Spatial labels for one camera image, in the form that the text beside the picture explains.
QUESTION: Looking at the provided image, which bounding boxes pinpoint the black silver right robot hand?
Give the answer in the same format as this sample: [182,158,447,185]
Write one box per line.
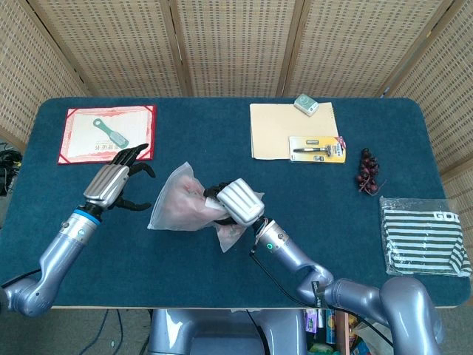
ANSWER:
[203,177,266,227]

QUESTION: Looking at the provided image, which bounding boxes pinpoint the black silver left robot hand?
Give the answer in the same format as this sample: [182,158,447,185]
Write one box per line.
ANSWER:
[83,143,156,212]

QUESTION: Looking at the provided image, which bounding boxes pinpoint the pink item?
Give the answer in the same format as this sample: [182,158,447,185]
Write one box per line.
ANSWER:
[166,177,241,241]

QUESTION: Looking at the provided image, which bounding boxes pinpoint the transparent plastic bag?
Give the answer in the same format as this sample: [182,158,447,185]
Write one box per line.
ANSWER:
[146,160,247,254]

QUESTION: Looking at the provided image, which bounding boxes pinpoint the bagged black white striped clothes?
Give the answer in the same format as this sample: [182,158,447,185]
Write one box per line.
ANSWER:
[379,195,473,277]

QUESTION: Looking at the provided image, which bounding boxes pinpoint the white plastic floor bag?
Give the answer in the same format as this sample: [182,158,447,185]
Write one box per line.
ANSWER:
[353,319,395,355]

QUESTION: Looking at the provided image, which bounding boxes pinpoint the green comb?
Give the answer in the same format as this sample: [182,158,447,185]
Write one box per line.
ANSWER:
[92,118,129,148]

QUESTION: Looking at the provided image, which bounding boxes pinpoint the red framed certificate folder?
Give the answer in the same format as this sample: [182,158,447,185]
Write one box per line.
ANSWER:
[57,104,157,166]

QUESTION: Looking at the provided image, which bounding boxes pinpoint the tan manila folder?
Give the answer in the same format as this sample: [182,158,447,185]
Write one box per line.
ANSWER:
[249,102,341,160]

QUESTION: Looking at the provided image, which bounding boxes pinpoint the yellow razor blister pack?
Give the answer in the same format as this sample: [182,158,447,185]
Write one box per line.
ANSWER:
[288,135,348,164]

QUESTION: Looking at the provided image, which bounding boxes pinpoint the blue felt table mat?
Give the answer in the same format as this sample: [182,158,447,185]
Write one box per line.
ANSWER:
[0,96,470,310]

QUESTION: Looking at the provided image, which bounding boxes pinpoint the small white green box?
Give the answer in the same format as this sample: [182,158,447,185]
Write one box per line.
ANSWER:
[293,93,319,118]

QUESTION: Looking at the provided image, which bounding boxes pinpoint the dark red grape bunch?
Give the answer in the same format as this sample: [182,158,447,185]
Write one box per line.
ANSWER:
[354,147,387,197]

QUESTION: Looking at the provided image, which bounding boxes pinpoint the grey robot torso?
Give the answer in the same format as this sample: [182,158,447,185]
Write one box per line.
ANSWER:
[147,308,307,355]

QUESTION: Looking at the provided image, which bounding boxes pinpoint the woven bamboo folding screen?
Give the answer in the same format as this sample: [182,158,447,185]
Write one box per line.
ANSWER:
[0,0,473,223]

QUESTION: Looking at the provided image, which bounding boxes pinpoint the colourful packaged goods stack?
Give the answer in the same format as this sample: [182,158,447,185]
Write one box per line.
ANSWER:
[304,308,338,355]

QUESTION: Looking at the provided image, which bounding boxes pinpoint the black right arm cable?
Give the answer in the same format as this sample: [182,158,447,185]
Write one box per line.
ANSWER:
[250,249,395,348]

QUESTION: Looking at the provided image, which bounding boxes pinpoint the black cable tangle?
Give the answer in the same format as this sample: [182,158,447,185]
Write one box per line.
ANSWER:
[0,142,19,197]

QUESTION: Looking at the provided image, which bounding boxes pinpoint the blue floor cable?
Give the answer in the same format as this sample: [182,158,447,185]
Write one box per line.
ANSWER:
[79,309,125,355]

